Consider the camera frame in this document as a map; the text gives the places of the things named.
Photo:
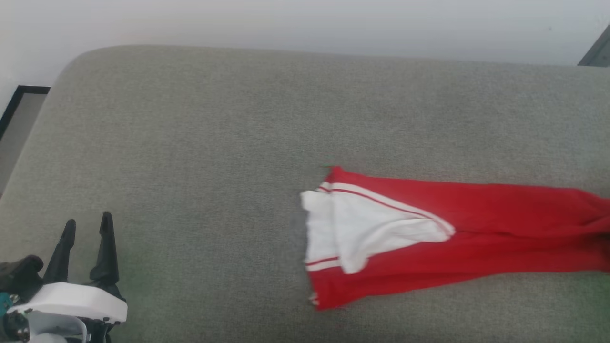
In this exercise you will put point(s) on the teal left camera connector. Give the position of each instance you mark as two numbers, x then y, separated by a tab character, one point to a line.
5	301

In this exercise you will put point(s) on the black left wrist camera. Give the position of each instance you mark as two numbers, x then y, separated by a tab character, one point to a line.
19	276

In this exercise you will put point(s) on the grey fabric sofa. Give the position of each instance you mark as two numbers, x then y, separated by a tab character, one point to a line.
214	143

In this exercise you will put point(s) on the black baseboard strip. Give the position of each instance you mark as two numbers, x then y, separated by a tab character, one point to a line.
14	102

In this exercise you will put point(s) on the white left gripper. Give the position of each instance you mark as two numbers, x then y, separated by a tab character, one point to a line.
71	297

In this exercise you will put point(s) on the red and white shirt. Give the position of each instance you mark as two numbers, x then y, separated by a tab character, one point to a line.
476	238

